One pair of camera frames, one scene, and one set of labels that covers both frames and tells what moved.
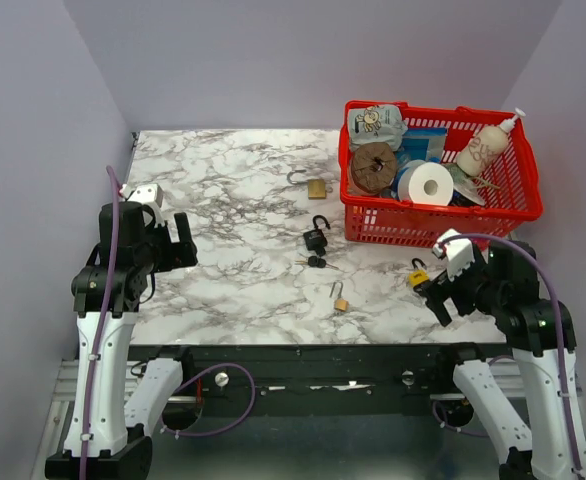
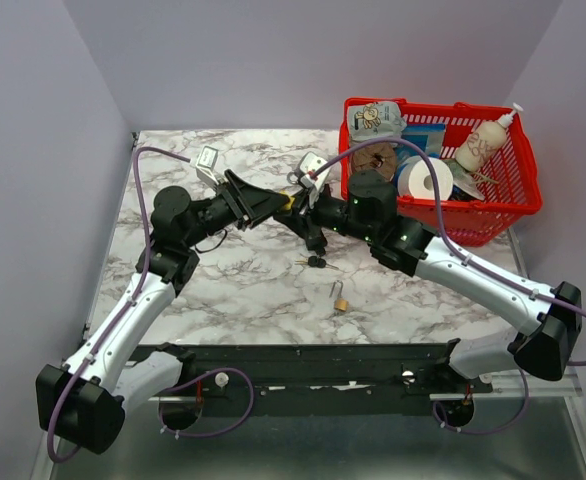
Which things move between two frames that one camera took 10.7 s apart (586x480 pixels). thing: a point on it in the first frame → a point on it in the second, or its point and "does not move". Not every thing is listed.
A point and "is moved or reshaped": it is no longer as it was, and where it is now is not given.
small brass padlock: (340, 304) does not move
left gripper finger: (183, 228) → (260, 200)
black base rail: (309, 379) does not move
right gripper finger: (435, 301) → (306, 227)
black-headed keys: (314, 261) does not move
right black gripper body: (473, 282) → (330, 213)
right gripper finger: (432, 288) → (306, 198)
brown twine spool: (373, 167) does not move
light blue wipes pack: (376, 124) does not move
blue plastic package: (423, 143) does not move
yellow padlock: (419, 274) is moved or reshaped
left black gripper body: (161, 254) → (214, 216)
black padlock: (315, 239) does not move
